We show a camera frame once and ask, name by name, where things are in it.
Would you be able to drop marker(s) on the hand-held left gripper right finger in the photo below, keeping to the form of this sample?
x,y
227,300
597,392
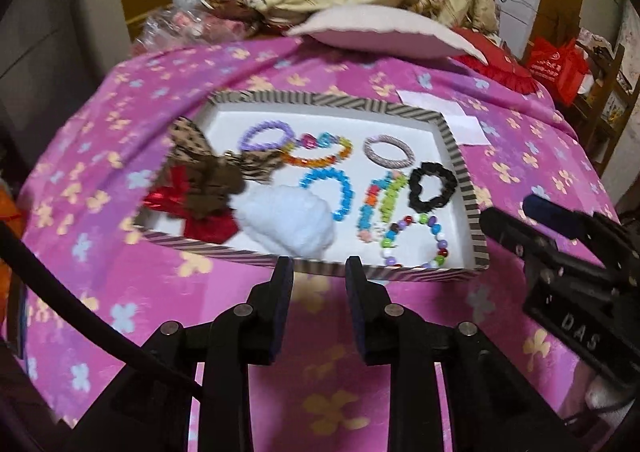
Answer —
x,y
356,292

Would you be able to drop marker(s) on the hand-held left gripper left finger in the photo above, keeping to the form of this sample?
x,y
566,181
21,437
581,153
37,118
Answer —
x,y
282,292

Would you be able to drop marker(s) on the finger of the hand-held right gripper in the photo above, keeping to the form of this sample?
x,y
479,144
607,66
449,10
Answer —
x,y
510,232
550,214

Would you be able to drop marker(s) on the striped cardboard box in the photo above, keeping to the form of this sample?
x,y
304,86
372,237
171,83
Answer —
x,y
425,275

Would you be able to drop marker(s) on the black scrunchie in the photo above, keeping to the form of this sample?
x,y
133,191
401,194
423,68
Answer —
x,y
417,197

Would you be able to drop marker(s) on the leopard print bow scrunchie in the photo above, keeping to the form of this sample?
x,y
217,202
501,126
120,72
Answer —
x,y
210,177

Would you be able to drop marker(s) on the white fluffy scrunchie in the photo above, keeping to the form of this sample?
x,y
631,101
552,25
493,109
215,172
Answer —
x,y
285,217

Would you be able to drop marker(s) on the red ribbon bow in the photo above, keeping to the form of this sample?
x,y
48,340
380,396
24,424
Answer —
x,y
205,227

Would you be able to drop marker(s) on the wooden rack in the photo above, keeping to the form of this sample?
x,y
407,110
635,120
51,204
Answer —
x,y
605,97

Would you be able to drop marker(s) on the pink floral blanket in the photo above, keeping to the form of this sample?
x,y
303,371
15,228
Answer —
x,y
150,282

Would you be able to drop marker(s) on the white paper sheet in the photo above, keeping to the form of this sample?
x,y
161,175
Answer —
x,y
450,112

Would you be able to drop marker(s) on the red shopping bag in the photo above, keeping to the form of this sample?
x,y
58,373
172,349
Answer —
x,y
555,67

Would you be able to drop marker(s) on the red frilled cloth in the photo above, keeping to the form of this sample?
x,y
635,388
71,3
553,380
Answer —
x,y
500,62

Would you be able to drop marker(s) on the pale pink pillow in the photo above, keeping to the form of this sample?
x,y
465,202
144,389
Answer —
x,y
380,32

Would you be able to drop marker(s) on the clear plastic bag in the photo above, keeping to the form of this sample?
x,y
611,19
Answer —
x,y
165,29

